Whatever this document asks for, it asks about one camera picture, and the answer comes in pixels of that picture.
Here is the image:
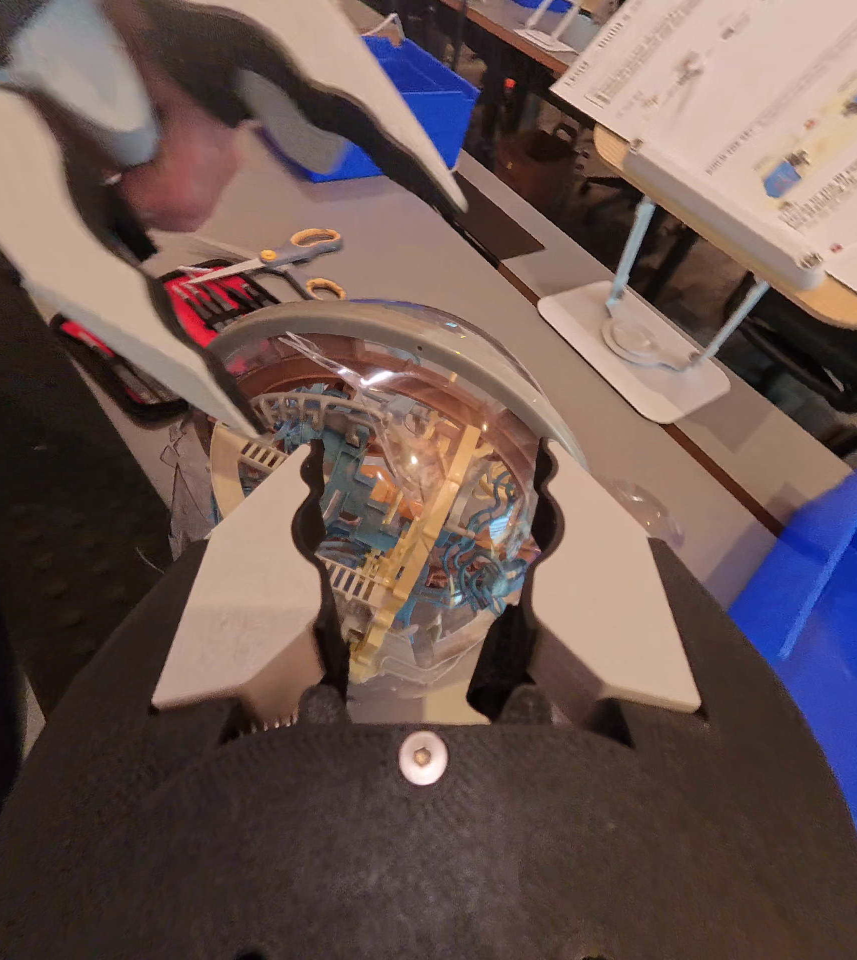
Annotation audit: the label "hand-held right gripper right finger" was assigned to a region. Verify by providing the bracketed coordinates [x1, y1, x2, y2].
[466, 438, 703, 729]

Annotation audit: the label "black cable tray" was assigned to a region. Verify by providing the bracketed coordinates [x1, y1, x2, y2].
[454, 172, 547, 264]

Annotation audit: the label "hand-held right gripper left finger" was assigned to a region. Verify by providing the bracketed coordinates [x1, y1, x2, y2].
[151, 441, 351, 725]

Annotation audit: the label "clear plastic stand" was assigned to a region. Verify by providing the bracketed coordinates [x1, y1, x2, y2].
[599, 315, 673, 370]

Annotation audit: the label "clear plastic shell piece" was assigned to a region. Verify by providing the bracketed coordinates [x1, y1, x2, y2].
[599, 478, 686, 552]
[162, 416, 214, 543]

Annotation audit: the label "clear maze ball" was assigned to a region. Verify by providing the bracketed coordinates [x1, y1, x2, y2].
[207, 300, 589, 702]

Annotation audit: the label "white card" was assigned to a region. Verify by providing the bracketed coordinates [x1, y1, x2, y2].
[537, 281, 731, 425]

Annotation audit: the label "blue plastic bin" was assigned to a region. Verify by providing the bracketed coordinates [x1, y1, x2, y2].
[728, 437, 857, 920]

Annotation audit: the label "white instruction board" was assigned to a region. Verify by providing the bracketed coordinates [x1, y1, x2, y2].
[548, 0, 857, 325]

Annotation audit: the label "person's left hand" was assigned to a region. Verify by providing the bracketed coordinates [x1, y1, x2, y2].
[121, 81, 247, 234]

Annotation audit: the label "black zip case red lining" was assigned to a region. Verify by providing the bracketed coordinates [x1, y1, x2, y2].
[49, 257, 302, 421]

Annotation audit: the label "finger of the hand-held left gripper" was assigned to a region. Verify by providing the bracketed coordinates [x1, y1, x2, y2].
[196, 0, 469, 219]
[0, 73, 265, 438]

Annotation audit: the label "grey and yellow scissors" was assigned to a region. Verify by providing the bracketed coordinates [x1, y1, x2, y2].
[181, 227, 345, 303]

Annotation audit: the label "blue bin with white tag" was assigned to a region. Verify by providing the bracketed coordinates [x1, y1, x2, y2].
[263, 33, 481, 185]

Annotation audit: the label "black dimpled foam pad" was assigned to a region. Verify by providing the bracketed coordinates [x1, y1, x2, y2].
[0, 247, 175, 714]

